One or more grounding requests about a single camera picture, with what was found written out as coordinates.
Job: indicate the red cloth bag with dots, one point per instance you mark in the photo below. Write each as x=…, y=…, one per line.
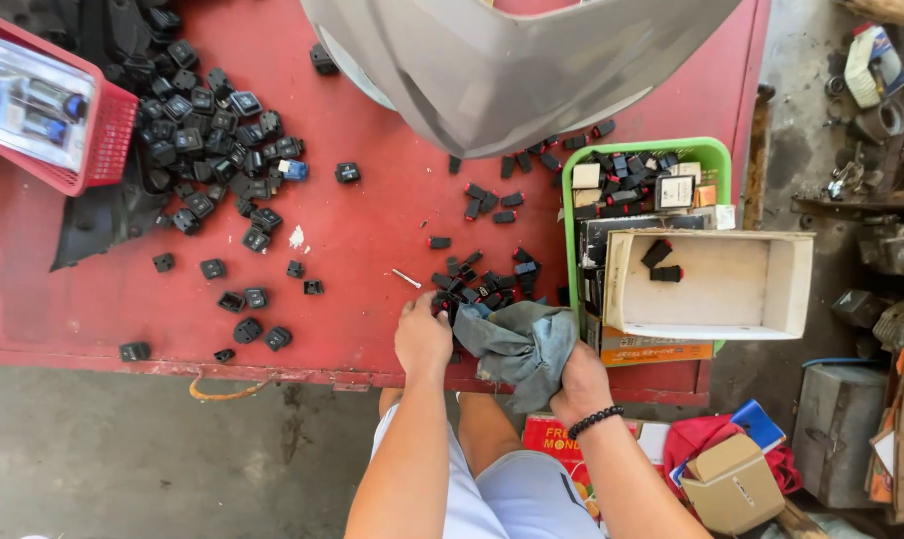
x=695, y=442

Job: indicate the grey-blue cloth rag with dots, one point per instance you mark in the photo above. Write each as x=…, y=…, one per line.
x=519, y=348

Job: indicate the blue book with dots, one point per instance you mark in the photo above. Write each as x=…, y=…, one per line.
x=759, y=423

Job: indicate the heap of switches in basket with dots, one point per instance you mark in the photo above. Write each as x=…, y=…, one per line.
x=628, y=183

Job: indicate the brown cardboard box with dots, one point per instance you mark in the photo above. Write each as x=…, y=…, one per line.
x=733, y=486

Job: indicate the person's right hand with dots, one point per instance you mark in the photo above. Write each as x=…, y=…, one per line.
x=585, y=385

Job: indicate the white cardboard box tray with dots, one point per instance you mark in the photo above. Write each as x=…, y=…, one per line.
x=721, y=288

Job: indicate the person's left hand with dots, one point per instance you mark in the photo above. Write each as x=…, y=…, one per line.
x=422, y=341

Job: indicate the clear packet of bulbs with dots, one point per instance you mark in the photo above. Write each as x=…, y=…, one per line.
x=29, y=101

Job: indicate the small metal pin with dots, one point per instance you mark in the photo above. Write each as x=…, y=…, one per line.
x=405, y=278

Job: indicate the heap of black square switches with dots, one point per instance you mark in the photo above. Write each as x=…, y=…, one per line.
x=205, y=142

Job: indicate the black red-tipped switch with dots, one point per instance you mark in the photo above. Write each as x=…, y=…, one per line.
x=442, y=302
x=655, y=253
x=666, y=274

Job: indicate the white plastic container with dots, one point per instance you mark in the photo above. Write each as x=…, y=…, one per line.
x=867, y=64

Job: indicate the grey metal block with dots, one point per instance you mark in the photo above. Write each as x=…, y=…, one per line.
x=837, y=434

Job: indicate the small plain white box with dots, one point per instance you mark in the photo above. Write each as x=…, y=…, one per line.
x=586, y=176

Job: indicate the blue square switch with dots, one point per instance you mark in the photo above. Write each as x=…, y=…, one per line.
x=295, y=170

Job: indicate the scattered black red-tipped switches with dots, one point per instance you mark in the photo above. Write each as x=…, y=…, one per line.
x=506, y=180

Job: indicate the heap of metal scrap parts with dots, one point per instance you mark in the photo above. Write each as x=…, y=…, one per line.
x=863, y=161

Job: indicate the red printed carton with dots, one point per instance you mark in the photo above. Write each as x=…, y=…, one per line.
x=549, y=438

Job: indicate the red plastic basket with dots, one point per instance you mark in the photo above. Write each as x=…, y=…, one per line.
x=111, y=138

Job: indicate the black plastic fairing panel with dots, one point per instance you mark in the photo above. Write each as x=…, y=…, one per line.
x=96, y=224

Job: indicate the green plastic basket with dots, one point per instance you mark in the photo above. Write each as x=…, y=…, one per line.
x=572, y=194

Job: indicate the grey engine part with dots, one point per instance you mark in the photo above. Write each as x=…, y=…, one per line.
x=897, y=247

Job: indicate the dark metal part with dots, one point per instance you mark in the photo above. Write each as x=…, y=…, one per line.
x=856, y=308

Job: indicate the black square switch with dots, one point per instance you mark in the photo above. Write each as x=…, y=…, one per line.
x=323, y=60
x=347, y=173

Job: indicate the pile of black red-tipped switches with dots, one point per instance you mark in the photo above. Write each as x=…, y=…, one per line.
x=489, y=281

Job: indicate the person's light grey shorts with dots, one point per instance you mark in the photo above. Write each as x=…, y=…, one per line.
x=519, y=494

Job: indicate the orange cardboard box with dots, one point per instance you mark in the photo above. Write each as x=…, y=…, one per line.
x=646, y=350

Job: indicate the white box with black print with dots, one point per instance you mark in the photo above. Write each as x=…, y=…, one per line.
x=674, y=192

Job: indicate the grey motorcycle fairing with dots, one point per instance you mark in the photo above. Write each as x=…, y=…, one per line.
x=512, y=67

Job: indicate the loose black square switches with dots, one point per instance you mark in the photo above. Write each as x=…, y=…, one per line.
x=247, y=330

